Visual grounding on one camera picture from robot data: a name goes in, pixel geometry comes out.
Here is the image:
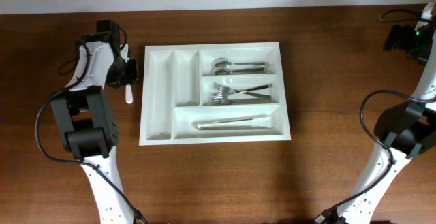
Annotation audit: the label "pink plastic knife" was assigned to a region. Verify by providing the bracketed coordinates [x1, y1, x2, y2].
[125, 84, 134, 104]

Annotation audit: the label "large metal spoon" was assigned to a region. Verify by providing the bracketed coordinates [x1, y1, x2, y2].
[209, 67, 266, 76]
[211, 57, 270, 68]

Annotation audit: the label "metal fork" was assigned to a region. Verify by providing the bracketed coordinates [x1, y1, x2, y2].
[211, 84, 274, 99]
[211, 82, 273, 99]
[211, 97, 272, 106]

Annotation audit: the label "metal tweezers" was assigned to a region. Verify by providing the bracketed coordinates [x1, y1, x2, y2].
[195, 115, 273, 130]

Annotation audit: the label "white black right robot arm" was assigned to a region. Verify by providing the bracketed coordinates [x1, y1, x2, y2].
[315, 22, 435, 223]

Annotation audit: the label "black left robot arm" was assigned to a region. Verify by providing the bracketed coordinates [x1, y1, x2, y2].
[50, 20, 138, 223]

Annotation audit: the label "white cutlery tray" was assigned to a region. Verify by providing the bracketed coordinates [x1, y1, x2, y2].
[140, 42, 291, 146]

